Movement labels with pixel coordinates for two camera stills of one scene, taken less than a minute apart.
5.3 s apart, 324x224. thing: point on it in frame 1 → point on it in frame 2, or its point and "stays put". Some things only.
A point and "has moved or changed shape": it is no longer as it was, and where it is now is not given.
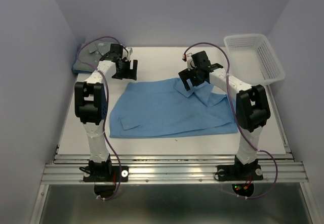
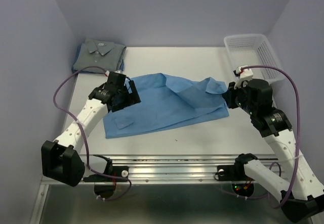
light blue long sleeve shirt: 157,108 has moved or changed shape
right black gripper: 186,74 → 229,94
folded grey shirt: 90,53 stays put
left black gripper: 130,74 → 129,100
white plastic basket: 252,59 stays put
